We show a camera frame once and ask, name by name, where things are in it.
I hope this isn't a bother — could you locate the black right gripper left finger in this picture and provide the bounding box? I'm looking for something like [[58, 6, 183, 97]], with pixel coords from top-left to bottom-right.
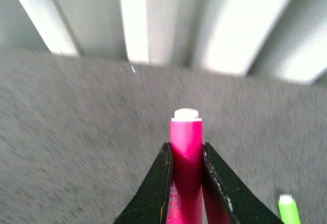
[[114, 142, 174, 224]]

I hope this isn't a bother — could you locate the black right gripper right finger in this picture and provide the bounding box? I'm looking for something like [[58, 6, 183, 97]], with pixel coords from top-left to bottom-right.
[[203, 142, 282, 224]]

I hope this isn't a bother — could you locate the pink highlighter pen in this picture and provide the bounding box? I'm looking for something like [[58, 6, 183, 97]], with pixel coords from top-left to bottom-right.
[[165, 108, 235, 224]]

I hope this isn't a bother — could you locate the green highlighter pen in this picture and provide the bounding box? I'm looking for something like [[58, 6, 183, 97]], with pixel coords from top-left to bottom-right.
[[278, 194, 301, 224]]

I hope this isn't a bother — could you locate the grey pleated curtain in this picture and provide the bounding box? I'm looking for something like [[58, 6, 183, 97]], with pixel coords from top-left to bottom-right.
[[1, 0, 326, 85]]

